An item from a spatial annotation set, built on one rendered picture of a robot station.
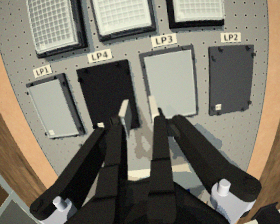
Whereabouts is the cream operator panel with buttons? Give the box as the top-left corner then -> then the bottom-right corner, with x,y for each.
128,153 -> 202,192

